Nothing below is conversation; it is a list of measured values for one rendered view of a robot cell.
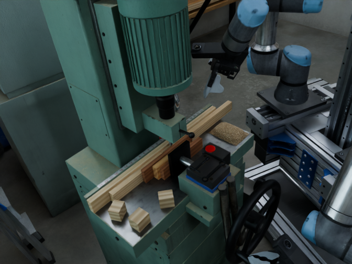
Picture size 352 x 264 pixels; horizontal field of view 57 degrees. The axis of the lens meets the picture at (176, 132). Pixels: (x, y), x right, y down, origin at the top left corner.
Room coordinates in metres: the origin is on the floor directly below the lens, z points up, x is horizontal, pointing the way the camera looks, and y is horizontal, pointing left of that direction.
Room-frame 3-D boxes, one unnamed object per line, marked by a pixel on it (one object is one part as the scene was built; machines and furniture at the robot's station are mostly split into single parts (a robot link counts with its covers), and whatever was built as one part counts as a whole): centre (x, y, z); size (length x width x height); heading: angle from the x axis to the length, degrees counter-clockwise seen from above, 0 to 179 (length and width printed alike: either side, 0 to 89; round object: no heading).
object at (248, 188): (0.93, -0.27, 0.58); 0.12 x 0.08 x 0.08; 43
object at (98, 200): (0.84, 0.06, 0.93); 0.60 x 0.02 x 0.05; 133
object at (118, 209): (0.61, 0.19, 0.92); 0.04 x 0.03 x 0.04; 160
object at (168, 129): (0.86, 0.03, 1.03); 0.14 x 0.07 x 0.09; 43
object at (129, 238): (0.75, -0.03, 0.87); 0.61 x 0.30 x 0.06; 133
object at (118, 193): (0.88, -0.01, 0.92); 0.61 x 0.02 x 0.04; 133
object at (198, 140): (0.81, -0.01, 0.92); 0.20 x 0.02 x 0.05; 133
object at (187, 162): (0.75, -0.02, 0.95); 0.09 x 0.07 x 0.09; 133
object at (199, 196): (0.69, -0.09, 0.92); 0.15 x 0.13 x 0.09; 133
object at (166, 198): (0.64, 0.05, 0.92); 0.04 x 0.03 x 0.04; 94
